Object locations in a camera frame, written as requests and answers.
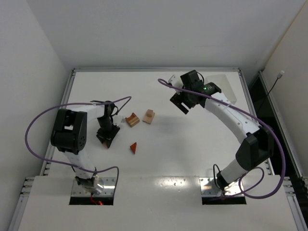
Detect white plastic bin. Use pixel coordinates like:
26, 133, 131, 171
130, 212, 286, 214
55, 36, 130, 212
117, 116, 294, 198
205, 74, 237, 104

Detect light wood block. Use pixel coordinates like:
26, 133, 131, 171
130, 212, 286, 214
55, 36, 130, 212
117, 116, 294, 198
142, 113, 155, 124

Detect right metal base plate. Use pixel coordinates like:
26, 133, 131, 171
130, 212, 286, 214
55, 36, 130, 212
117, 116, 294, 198
199, 177, 241, 197

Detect metal base plate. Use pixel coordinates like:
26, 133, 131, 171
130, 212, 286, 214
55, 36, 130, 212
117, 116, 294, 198
199, 177, 241, 197
71, 177, 116, 197

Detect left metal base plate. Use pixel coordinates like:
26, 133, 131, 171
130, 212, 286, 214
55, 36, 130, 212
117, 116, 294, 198
71, 177, 116, 197

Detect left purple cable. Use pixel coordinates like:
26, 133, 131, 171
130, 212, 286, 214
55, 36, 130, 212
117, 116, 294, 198
25, 96, 132, 195

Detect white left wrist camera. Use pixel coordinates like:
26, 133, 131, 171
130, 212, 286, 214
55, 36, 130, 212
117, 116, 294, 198
113, 115, 126, 127

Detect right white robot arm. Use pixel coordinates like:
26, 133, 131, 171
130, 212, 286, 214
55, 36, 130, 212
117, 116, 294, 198
168, 70, 274, 190

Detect orange arch wood block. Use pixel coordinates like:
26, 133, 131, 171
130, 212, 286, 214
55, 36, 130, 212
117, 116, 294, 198
125, 113, 140, 128

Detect aluminium table frame rail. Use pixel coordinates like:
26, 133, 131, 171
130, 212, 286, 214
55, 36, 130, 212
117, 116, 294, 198
40, 69, 76, 176

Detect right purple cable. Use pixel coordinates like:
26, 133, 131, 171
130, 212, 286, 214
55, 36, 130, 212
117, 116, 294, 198
157, 78, 286, 199

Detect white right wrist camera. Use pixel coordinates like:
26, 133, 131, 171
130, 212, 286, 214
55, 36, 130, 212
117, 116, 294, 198
168, 75, 183, 94

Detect purple cable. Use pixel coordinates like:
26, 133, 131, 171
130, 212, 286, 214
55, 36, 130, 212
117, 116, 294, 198
157, 78, 286, 199
25, 96, 132, 195

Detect orange triangle wood block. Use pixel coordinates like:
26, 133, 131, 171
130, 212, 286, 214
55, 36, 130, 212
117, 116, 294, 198
130, 142, 137, 154

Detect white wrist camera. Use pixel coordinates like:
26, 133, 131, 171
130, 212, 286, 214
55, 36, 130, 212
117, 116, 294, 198
168, 75, 183, 94
113, 115, 126, 127

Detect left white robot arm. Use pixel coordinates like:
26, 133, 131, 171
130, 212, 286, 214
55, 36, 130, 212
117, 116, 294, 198
51, 101, 120, 193

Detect black cable with white plug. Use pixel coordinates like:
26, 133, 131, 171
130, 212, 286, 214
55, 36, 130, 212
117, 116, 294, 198
256, 70, 285, 114

